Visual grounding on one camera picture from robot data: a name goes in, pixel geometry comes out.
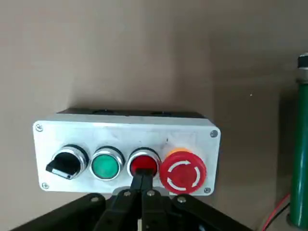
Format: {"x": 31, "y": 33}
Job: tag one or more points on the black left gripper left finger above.
{"x": 125, "y": 204}

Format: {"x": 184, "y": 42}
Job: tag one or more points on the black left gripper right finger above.
{"x": 154, "y": 207}

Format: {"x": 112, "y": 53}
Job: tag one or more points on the grey control box with buttons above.
{"x": 120, "y": 139}

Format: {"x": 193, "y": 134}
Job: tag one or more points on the green conveyor belt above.
{"x": 299, "y": 156}

